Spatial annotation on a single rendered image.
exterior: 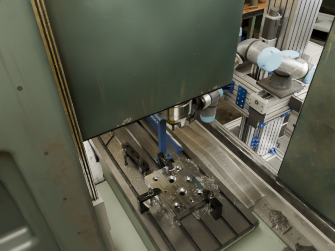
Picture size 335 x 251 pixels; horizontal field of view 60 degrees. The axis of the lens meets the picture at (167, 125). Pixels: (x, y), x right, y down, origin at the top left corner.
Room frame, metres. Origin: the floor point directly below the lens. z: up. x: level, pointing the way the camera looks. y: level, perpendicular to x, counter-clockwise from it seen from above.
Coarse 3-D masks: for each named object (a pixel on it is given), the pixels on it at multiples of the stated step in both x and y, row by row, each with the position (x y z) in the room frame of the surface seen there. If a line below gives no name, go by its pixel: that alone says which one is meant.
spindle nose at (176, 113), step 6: (186, 102) 0.92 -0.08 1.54; (174, 108) 0.90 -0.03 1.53; (180, 108) 0.91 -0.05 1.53; (186, 108) 0.92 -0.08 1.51; (162, 114) 0.92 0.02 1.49; (168, 114) 0.90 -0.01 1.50; (174, 114) 0.90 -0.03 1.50; (180, 114) 0.91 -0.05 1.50; (186, 114) 0.93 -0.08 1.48; (174, 120) 0.90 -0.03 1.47
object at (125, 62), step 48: (48, 0) 0.66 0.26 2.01; (96, 0) 0.72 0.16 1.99; (144, 0) 0.79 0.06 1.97; (192, 0) 0.87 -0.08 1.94; (240, 0) 0.97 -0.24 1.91; (96, 48) 0.71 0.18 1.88; (144, 48) 0.78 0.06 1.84; (192, 48) 0.87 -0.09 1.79; (96, 96) 0.69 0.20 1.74; (144, 96) 0.77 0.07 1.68; (192, 96) 0.88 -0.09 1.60
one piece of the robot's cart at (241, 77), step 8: (240, 72) 1.96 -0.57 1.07; (248, 72) 1.96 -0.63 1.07; (240, 80) 1.85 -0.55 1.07; (248, 80) 1.84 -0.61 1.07; (248, 88) 1.77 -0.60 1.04; (256, 88) 1.73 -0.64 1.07; (224, 96) 1.97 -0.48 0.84; (232, 96) 1.89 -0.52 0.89; (248, 96) 1.76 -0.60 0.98; (232, 104) 1.88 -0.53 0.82; (248, 112) 1.73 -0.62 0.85
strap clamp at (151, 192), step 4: (156, 188) 0.92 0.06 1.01; (148, 192) 0.89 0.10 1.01; (152, 192) 0.88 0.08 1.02; (156, 192) 0.89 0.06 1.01; (160, 192) 0.90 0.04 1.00; (140, 196) 0.87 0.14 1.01; (144, 196) 0.87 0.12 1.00; (148, 196) 0.87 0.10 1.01; (152, 196) 0.87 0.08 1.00; (140, 200) 0.84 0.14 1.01; (144, 200) 0.85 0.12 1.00; (152, 200) 0.88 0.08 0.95; (140, 204) 0.84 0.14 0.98; (144, 204) 0.85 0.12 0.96; (152, 204) 0.88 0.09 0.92; (140, 208) 0.84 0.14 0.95; (144, 208) 0.85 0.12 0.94; (148, 208) 0.86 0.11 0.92; (140, 212) 0.84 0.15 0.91; (144, 212) 0.85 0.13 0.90
